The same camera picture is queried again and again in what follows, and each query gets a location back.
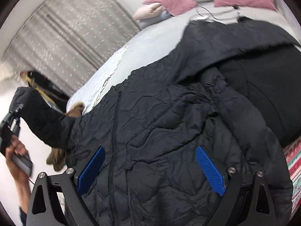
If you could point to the person's left hand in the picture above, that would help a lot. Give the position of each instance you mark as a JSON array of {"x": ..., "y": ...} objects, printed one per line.
[{"x": 16, "y": 148}]

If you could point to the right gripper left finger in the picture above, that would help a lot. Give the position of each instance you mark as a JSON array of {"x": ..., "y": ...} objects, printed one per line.
[{"x": 44, "y": 207}]

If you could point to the grey dotted curtain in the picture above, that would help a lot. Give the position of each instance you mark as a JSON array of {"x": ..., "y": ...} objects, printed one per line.
[{"x": 67, "y": 41}]

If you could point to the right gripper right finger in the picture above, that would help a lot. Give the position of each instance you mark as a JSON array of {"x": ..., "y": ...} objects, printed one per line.
[{"x": 245, "y": 198}]

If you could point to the black quilted puffer jacket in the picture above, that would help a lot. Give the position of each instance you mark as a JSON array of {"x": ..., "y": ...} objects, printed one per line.
[{"x": 151, "y": 124}]

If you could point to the person's left forearm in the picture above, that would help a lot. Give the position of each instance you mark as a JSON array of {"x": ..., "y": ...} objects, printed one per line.
[{"x": 24, "y": 194}]

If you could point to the patterned red green bedspread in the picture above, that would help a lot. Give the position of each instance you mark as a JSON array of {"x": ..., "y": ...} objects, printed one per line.
[{"x": 292, "y": 154}]

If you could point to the folded grey blue blanket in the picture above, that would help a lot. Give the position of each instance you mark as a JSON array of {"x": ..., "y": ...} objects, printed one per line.
[{"x": 164, "y": 15}]

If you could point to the light grey bed sheet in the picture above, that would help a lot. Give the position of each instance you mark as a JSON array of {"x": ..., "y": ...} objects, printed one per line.
[{"x": 157, "y": 41}]

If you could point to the pink pillow on blankets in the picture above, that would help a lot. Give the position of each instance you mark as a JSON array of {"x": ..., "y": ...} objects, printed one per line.
[{"x": 175, "y": 7}]

